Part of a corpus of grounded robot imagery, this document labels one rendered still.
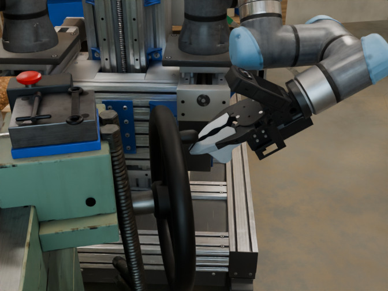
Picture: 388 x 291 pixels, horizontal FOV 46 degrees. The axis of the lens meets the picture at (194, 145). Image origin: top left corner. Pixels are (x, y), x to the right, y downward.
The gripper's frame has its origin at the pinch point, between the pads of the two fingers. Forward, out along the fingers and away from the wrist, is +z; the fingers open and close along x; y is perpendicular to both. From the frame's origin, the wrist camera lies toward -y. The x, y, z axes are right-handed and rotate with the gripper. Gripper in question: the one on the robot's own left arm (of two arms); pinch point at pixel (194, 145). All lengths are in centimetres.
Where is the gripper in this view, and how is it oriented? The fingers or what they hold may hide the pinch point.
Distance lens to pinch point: 79.2
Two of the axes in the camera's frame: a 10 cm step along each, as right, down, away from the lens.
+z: -8.7, 4.8, 1.5
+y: 4.7, 6.6, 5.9
